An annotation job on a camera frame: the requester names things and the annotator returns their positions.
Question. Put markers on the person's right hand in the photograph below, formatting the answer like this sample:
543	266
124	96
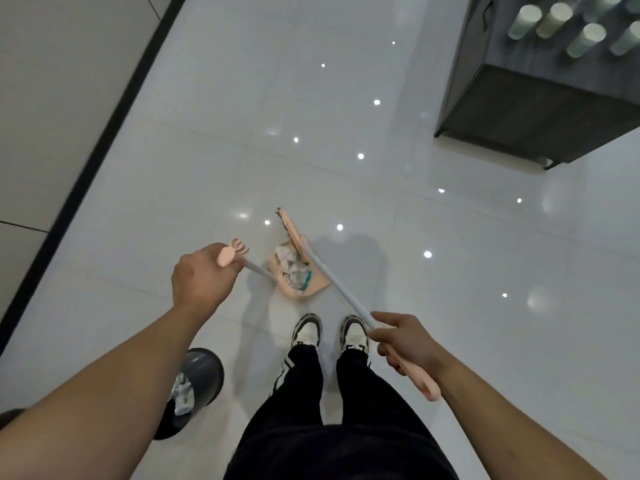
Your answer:
412	344

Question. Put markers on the person's left hand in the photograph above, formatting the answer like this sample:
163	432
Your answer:
200	279

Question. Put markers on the person's left fingers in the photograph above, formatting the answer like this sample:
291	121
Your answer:
225	272

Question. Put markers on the person's right thumb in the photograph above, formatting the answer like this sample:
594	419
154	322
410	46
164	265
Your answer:
395	318

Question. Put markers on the person's right forearm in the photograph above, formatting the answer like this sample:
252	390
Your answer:
505	424

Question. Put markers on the person's left forearm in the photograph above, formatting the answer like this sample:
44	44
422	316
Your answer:
100	389

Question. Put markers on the person's right black-white sneaker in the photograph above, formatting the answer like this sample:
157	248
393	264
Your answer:
354	334

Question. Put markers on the person's black-white sneaker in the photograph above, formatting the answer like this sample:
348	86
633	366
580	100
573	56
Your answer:
306	330
354	334

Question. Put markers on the crumpled paper trash pile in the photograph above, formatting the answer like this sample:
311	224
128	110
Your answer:
292	267

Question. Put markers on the person's left black-white sneaker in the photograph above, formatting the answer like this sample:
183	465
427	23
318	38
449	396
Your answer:
306	330

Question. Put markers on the grey round trash bin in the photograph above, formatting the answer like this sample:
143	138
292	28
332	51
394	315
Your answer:
205	372

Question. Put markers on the crumpled trash in bin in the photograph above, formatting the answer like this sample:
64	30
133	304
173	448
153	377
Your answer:
182	394

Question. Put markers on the person's black trousers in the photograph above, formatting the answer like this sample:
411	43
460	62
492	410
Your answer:
320	434

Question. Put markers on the dark grey cabinet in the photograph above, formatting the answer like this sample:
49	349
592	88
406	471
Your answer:
530	94

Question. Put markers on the group of pale green cups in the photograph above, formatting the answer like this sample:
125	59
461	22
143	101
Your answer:
554	19

